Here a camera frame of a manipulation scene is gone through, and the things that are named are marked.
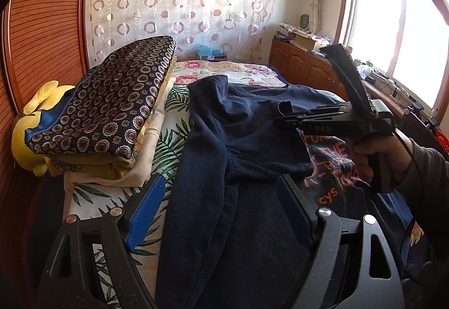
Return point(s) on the floral printed box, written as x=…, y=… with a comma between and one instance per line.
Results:
x=291, y=28

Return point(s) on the blue plastic bag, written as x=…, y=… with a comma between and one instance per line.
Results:
x=207, y=49

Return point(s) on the wooden cabinet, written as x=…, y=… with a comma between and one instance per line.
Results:
x=301, y=63

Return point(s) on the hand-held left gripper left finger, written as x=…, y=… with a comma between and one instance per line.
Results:
x=147, y=212

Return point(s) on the cardboard box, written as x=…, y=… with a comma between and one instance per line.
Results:
x=305, y=41

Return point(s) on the floral blanket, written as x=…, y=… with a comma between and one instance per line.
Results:
x=238, y=73

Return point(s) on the person's right forearm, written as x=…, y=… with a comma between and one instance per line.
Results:
x=431, y=189

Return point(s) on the navy blue towel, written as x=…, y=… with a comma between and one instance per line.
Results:
x=259, y=126

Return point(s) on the window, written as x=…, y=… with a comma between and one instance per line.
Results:
x=379, y=21

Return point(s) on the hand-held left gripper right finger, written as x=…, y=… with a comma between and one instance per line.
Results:
x=294, y=212

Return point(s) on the person's dark clothing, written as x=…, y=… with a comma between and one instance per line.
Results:
x=428, y=288

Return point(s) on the yellow plush toy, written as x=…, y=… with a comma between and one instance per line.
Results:
x=24, y=140

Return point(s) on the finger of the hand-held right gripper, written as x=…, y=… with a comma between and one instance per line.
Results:
x=291, y=120

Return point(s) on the mustard folded blanket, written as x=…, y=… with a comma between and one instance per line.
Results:
x=87, y=166

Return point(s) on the slatted wooden wardrobe door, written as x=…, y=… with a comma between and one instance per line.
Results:
x=45, y=14

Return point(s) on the dark T-shirt orange print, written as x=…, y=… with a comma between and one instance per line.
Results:
x=333, y=168

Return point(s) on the grey round appliance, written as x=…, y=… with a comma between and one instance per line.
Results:
x=305, y=20

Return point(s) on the navy fleece garment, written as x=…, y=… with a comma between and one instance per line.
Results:
x=210, y=154

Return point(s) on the beige folded blanket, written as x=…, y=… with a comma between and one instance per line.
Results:
x=149, y=140

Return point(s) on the red basket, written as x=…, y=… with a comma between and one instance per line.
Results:
x=443, y=141

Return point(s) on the navy circle-patterned folded quilt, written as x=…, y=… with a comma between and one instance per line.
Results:
x=105, y=102

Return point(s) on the person's right hand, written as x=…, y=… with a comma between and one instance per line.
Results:
x=398, y=158

